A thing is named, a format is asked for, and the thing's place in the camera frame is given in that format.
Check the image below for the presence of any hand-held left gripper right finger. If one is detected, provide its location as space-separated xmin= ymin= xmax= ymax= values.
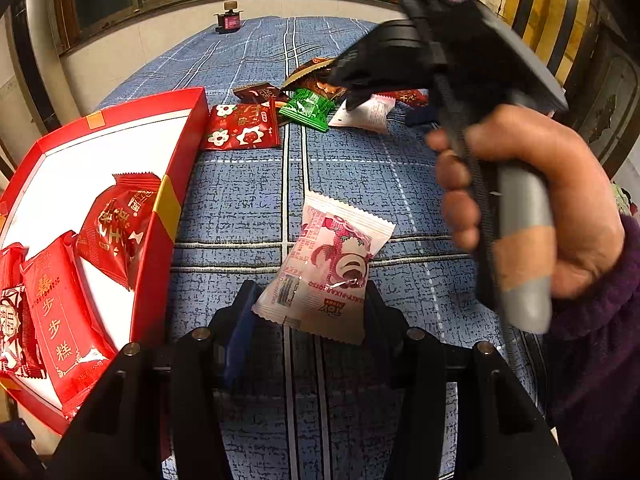
xmin=362 ymin=280 xmax=573 ymax=480

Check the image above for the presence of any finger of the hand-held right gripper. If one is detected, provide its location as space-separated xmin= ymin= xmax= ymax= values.
xmin=404 ymin=109 xmax=441 ymax=129
xmin=327 ymin=21 xmax=437 ymax=112

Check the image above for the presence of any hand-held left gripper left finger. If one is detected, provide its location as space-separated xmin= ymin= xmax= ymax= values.
xmin=50 ymin=280 xmax=261 ymax=480

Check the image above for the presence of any pink cartoon snack packet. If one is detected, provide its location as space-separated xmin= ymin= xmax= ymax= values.
xmin=250 ymin=190 xmax=397 ymax=346

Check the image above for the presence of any red gold-print snack packet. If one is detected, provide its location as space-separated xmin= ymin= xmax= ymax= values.
xmin=75 ymin=172 xmax=164 ymax=292

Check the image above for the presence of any small red white snack packet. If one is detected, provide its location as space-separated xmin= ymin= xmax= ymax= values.
xmin=0 ymin=282 xmax=47 ymax=381

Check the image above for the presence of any large red snack packet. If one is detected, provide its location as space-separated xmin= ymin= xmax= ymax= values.
xmin=0 ymin=242 xmax=29 ymax=293

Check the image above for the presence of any red gift box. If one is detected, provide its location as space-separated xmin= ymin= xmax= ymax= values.
xmin=0 ymin=86 xmax=210 ymax=436

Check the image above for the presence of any person's right forearm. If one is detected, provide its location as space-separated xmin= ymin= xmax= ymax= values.
xmin=542 ymin=210 xmax=640 ymax=480

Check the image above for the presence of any person's right hand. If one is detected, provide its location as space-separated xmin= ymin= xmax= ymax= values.
xmin=425 ymin=104 xmax=626 ymax=306

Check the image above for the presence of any yellow black striped curtain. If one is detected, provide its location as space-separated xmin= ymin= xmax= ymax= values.
xmin=500 ymin=0 xmax=601 ymax=86

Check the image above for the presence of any gold brown snack packet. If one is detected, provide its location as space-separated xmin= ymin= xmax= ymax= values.
xmin=281 ymin=57 xmax=351 ymax=101

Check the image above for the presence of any blue plaid blanket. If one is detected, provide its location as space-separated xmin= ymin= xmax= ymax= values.
xmin=95 ymin=15 xmax=556 ymax=480

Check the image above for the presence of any green snack packet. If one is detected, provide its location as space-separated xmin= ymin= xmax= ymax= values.
xmin=277 ymin=87 xmax=335 ymax=132

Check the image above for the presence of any dark brown snack packet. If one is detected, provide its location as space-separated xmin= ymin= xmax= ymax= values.
xmin=232 ymin=83 xmax=281 ymax=106

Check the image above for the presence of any red floral snack packet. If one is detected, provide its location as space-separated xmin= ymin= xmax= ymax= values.
xmin=199 ymin=101 xmax=282 ymax=152

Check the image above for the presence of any small red device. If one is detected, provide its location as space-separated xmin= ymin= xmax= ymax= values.
xmin=214 ymin=1 xmax=246 ymax=36

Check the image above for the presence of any green cloth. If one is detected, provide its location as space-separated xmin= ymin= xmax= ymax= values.
xmin=612 ymin=182 xmax=632 ymax=216

